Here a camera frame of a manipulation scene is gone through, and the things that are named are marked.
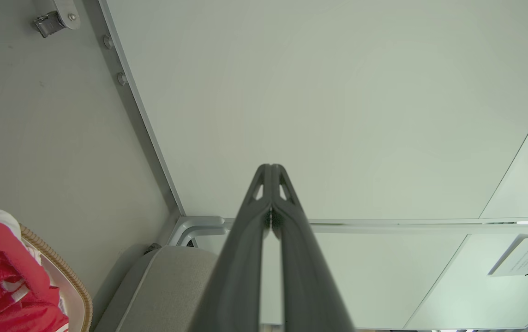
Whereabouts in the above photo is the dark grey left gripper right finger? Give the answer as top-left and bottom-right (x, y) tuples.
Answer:
(271, 164), (356, 332)

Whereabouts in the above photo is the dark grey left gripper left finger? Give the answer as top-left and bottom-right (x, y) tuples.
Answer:
(189, 163), (272, 332)

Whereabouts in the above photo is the grey fabric sofa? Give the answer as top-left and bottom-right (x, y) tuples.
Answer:
(91, 244), (221, 332)

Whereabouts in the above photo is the white laundry basket brown rim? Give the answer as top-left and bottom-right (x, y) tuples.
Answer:
(17, 225), (94, 332)

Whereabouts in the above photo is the white paper notice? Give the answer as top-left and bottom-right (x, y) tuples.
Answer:
(488, 234), (528, 277)

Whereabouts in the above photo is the grey partition support foot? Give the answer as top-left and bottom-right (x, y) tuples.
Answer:
(33, 0), (81, 30)

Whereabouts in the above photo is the small caster wheel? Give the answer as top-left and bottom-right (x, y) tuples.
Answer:
(33, 12), (66, 38)

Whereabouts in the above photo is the grey partition post with foot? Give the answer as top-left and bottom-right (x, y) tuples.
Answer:
(167, 216), (228, 247)

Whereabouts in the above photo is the grey aluminium partition bottom rail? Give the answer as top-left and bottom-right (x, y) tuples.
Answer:
(98, 0), (186, 217)

